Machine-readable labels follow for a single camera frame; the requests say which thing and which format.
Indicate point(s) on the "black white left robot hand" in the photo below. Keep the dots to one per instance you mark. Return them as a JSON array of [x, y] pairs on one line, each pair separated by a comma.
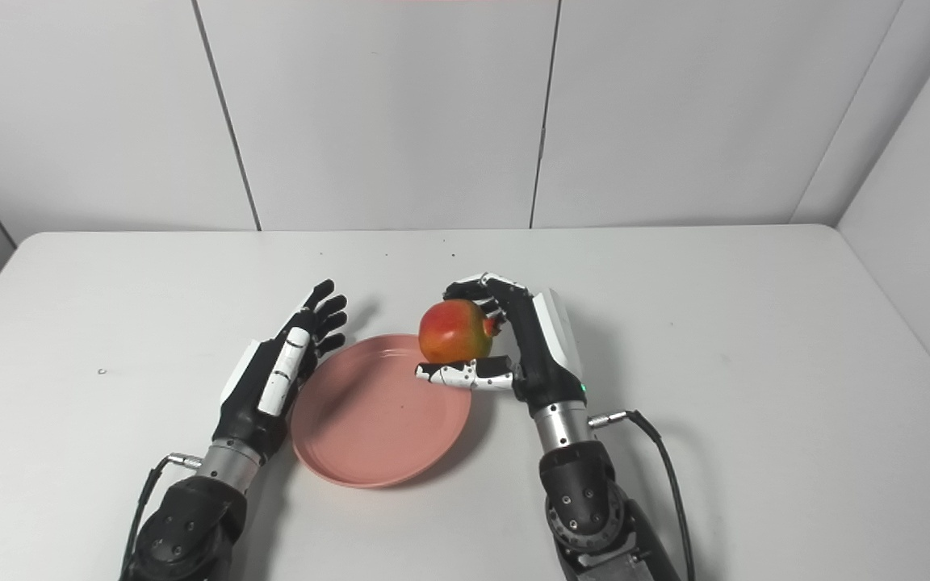
[[251, 395]]

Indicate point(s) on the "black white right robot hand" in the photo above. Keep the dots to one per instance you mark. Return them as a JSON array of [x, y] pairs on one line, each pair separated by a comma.
[[542, 355]]

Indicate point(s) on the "red yellow pomegranate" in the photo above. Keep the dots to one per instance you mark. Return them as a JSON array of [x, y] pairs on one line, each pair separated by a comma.
[[453, 331]]

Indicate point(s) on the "pink round plate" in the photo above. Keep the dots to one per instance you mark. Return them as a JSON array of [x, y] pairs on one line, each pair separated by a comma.
[[360, 428]]

